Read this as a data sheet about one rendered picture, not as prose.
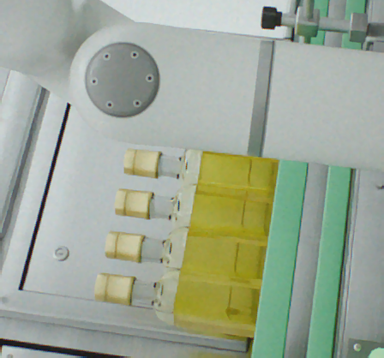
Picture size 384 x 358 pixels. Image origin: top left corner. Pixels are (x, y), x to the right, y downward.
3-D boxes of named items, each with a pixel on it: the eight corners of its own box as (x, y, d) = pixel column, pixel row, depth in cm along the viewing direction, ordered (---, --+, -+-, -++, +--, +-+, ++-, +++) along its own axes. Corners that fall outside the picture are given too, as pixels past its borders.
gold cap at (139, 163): (163, 160, 135) (129, 156, 135) (161, 146, 132) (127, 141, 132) (158, 184, 133) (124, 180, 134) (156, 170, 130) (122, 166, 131)
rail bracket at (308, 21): (358, 70, 134) (261, 60, 135) (373, -15, 119) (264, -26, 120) (357, 90, 132) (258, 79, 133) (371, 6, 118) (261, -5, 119)
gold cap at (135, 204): (155, 199, 132) (121, 195, 133) (153, 186, 129) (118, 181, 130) (150, 224, 130) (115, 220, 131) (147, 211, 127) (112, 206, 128)
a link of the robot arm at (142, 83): (261, 160, 79) (52, 135, 80) (259, 155, 93) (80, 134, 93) (276, 32, 79) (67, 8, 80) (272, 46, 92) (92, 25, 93)
